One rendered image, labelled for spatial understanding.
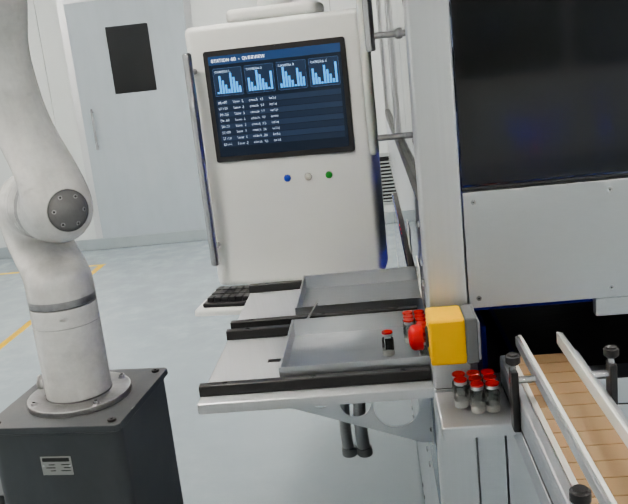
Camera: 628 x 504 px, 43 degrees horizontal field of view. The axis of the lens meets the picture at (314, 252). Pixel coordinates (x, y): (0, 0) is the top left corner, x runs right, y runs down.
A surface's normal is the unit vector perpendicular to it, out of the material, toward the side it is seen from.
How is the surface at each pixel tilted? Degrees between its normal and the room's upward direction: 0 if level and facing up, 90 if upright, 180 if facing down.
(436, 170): 90
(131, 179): 90
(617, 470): 0
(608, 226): 90
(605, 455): 0
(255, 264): 90
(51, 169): 62
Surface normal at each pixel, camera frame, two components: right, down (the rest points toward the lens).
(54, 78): -0.06, 0.24
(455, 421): -0.11, -0.97
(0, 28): 0.62, 0.65
